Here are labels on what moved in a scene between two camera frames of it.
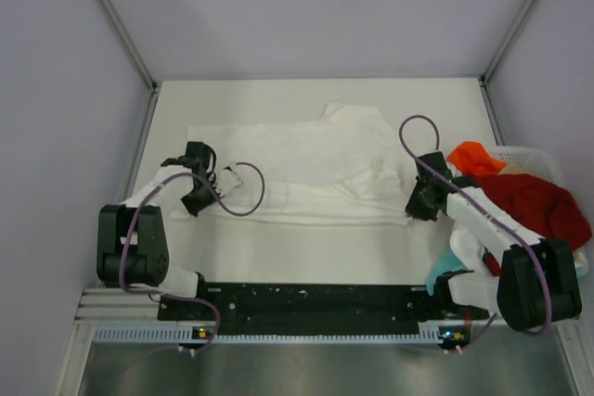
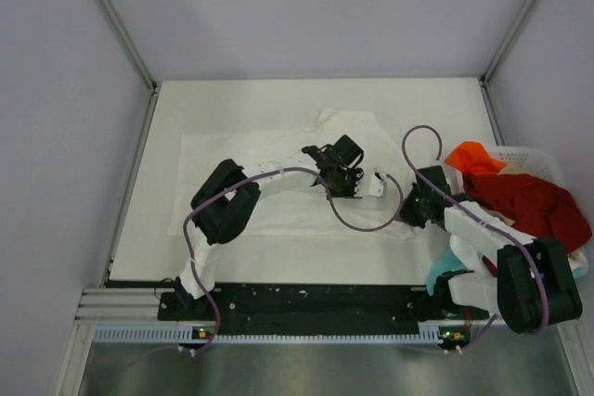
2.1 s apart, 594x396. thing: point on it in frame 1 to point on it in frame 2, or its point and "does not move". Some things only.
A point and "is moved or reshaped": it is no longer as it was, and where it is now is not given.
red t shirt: (544, 210) does not move
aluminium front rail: (117, 306) does not move
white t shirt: (342, 169) is moved or reshaped
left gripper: (194, 208) to (351, 191)
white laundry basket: (538, 161) does not move
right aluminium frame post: (514, 34) does not move
